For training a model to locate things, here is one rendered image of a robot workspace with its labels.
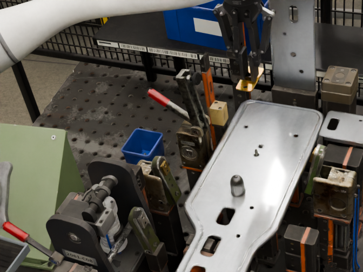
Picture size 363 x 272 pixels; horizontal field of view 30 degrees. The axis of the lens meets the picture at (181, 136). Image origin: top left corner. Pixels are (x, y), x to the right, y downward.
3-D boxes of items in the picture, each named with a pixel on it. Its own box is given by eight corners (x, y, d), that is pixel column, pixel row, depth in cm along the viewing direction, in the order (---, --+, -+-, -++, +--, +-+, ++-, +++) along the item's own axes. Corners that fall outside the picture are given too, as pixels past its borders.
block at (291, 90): (316, 177, 196) (315, 95, 176) (276, 169, 200) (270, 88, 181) (319, 170, 197) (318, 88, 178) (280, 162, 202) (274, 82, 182)
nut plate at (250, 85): (251, 92, 145) (251, 87, 144) (235, 89, 146) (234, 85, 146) (264, 69, 150) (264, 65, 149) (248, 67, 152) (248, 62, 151)
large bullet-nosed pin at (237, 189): (242, 202, 154) (240, 182, 150) (229, 199, 155) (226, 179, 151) (247, 192, 156) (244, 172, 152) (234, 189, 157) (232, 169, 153)
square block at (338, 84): (349, 187, 191) (351, 87, 167) (321, 182, 194) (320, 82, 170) (356, 168, 196) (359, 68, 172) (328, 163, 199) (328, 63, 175)
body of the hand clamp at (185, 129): (215, 232, 186) (199, 137, 163) (192, 226, 188) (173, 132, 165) (223, 216, 189) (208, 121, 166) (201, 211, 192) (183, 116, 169)
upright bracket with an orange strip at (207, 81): (224, 200, 194) (203, 58, 161) (220, 199, 194) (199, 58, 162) (228, 193, 196) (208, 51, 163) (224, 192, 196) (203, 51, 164)
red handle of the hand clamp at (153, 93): (201, 130, 162) (146, 93, 162) (197, 135, 164) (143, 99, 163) (208, 119, 165) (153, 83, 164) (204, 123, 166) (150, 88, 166)
